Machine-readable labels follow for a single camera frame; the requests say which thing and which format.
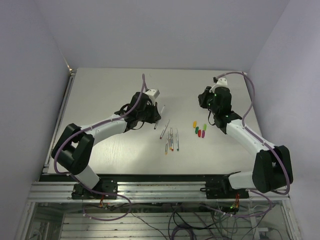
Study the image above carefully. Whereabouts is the blue whiteboard marker pen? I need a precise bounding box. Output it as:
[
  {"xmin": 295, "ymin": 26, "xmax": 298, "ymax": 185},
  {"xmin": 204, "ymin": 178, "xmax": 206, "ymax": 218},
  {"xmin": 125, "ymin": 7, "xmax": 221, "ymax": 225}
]
[{"xmin": 153, "ymin": 105, "xmax": 166, "ymax": 130}]

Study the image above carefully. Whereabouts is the purple whiteboard marker pen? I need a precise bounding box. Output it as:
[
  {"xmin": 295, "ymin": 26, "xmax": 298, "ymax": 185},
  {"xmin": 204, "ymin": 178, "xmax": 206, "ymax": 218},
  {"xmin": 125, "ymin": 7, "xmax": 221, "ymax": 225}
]
[{"xmin": 159, "ymin": 119, "xmax": 170, "ymax": 140}]

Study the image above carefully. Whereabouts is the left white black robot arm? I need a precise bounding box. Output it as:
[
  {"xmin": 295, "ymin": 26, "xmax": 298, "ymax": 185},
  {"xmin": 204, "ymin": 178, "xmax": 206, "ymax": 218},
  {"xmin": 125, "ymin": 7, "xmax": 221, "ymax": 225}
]
[{"xmin": 51, "ymin": 89, "xmax": 161, "ymax": 199}]

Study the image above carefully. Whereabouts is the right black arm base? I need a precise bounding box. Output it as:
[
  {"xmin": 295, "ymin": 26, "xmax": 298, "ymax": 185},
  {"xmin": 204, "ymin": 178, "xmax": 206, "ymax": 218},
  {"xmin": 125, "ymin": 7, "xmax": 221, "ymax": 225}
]
[{"xmin": 200, "ymin": 175, "xmax": 249, "ymax": 199}]

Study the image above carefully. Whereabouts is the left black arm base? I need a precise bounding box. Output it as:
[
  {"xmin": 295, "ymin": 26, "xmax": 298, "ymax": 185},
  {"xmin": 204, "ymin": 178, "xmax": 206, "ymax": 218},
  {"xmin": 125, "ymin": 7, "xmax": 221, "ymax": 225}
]
[{"xmin": 71, "ymin": 178, "xmax": 118, "ymax": 200}]

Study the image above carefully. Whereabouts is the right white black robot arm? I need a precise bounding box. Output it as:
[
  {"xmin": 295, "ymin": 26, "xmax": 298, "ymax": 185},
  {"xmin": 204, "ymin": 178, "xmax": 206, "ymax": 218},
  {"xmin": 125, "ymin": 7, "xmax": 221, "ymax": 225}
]
[{"xmin": 198, "ymin": 86, "xmax": 293, "ymax": 198}]

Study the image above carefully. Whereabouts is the yellow whiteboard marker pen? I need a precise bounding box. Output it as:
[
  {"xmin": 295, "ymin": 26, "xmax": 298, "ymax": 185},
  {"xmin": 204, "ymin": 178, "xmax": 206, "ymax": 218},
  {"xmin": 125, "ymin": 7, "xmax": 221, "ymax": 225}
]
[{"xmin": 169, "ymin": 128, "xmax": 174, "ymax": 151}]

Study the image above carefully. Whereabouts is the red whiteboard marker pen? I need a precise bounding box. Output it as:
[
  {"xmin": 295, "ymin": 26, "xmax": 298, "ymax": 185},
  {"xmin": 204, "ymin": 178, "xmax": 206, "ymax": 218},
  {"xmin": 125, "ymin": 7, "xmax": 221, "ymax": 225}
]
[{"xmin": 170, "ymin": 127, "xmax": 175, "ymax": 152}]

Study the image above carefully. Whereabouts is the orange whiteboard marker pen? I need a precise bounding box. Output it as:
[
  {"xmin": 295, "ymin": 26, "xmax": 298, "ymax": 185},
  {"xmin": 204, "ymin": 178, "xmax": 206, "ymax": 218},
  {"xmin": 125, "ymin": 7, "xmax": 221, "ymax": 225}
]
[{"xmin": 165, "ymin": 132, "xmax": 170, "ymax": 155}]

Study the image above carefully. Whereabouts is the green whiteboard marker pen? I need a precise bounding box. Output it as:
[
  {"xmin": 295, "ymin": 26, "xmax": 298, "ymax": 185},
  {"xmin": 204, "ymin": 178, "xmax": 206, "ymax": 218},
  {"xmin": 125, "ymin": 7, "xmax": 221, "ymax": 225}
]
[{"xmin": 175, "ymin": 128, "xmax": 180, "ymax": 151}]

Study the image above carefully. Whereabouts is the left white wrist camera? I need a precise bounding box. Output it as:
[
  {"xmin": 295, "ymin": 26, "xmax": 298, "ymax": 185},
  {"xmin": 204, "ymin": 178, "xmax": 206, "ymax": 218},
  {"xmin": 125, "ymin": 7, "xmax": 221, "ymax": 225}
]
[{"xmin": 145, "ymin": 88, "xmax": 160, "ymax": 105}]

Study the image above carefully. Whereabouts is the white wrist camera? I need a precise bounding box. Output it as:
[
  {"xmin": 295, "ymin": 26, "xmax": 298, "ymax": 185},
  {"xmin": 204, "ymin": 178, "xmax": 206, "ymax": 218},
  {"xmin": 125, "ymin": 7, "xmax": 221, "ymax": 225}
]
[
  {"xmin": 212, "ymin": 77, "xmax": 228, "ymax": 88},
  {"xmin": 145, "ymin": 88, "xmax": 160, "ymax": 105}
]

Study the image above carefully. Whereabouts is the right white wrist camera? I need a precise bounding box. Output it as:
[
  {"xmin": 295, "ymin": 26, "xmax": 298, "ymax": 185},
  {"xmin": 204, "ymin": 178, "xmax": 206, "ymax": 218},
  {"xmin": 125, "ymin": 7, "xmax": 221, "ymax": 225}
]
[{"xmin": 212, "ymin": 77, "xmax": 228, "ymax": 88}]

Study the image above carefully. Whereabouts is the aluminium frame rail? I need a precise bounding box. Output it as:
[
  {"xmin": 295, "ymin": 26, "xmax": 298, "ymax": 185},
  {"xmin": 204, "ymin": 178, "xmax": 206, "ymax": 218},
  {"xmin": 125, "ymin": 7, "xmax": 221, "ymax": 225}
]
[{"xmin": 27, "ymin": 181, "xmax": 291, "ymax": 204}]

